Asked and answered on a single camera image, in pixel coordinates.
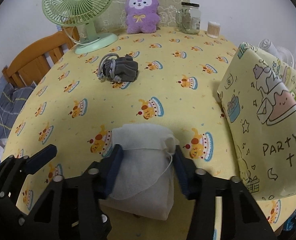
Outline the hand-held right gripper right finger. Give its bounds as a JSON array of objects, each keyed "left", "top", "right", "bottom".
[{"left": 174, "top": 145, "right": 276, "bottom": 240}]

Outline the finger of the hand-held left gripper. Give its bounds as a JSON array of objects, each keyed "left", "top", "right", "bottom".
[{"left": 0, "top": 144, "right": 57, "bottom": 240}]

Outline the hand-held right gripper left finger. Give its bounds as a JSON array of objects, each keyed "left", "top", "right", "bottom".
[{"left": 29, "top": 144, "right": 125, "bottom": 240}]

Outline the white fabric bag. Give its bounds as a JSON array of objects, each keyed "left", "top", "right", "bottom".
[{"left": 98, "top": 123, "right": 180, "bottom": 221}]

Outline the yellow cartoon storage box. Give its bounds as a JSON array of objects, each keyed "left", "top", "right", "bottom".
[{"left": 217, "top": 42, "right": 296, "bottom": 201}]

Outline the blue plaid cloth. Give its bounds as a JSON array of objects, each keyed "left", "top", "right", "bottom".
[{"left": 0, "top": 81, "right": 37, "bottom": 138}]

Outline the yellow printed tablecloth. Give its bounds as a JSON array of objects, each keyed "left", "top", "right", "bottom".
[{"left": 0, "top": 26, "right": 296, "bottom": 240}]

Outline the wooden chair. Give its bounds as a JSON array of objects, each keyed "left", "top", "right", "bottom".
[{"left": 2, "top": 26, "right": 80, "bottom": 88}]

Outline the cotton swab container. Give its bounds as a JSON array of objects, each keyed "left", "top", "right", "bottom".
[{"left": 207, "top": 21, "right": 221, "bottom": 39}]

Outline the white standing fan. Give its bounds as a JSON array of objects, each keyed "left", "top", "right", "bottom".
[{"left": 258, "top": 39, "right": 295, "bottom": 68}]

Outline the glass jar with lid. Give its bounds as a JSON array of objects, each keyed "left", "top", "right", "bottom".
[{"left": 176, "top": 2, "right": 201, "bottom": 35}]

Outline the green desk fan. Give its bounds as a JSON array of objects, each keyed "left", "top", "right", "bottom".
[{"left": 42, "top": 0, "right": 119, "bottom": 55}]

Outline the purple plush rabbit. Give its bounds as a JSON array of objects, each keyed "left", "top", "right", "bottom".
[{"left": 125, "top": 0, "right": 161, "bottom": 34}]

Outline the grey drawstring pouch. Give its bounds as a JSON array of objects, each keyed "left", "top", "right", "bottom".
[{"left": 97, "top": 53, "right": 139, "bottom": 83}]

